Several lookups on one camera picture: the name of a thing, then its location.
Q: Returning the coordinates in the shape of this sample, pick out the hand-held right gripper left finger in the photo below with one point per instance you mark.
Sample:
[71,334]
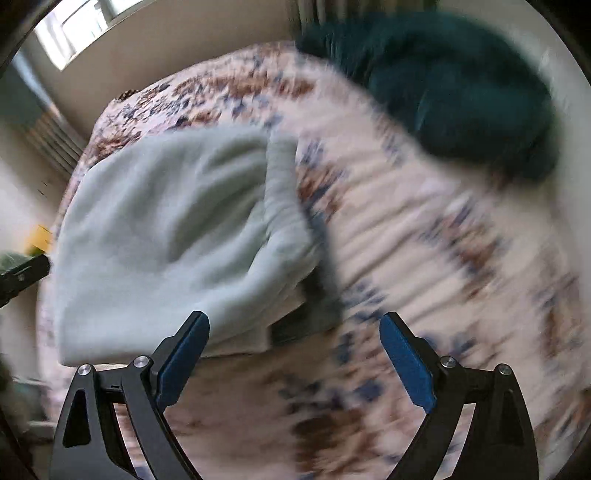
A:
[184,355]

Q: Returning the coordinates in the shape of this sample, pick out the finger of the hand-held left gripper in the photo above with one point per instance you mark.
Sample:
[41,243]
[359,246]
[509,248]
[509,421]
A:
[25,274]

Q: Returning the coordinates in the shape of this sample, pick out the yellow object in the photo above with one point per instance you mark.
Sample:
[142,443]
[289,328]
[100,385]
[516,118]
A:
[40,237]

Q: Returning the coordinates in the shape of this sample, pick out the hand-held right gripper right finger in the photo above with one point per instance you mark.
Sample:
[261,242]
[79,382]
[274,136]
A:
[408,369]

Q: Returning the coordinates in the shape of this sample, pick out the dark teal cloth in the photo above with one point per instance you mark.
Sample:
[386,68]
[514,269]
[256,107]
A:
[438,92]

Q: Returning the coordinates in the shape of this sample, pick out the light mint green pants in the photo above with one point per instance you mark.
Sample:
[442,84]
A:
[161,230]

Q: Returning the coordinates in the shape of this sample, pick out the window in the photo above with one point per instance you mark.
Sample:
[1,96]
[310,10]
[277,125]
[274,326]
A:
[87,25]

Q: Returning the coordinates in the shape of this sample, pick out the striped curtain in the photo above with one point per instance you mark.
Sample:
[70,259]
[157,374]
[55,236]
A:
[309,16]

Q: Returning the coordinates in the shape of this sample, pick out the wall radiator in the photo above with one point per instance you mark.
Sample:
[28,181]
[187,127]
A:
[55,138]

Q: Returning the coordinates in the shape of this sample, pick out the floral printed bedsheet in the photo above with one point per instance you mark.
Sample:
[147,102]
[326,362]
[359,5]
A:
[415,240]

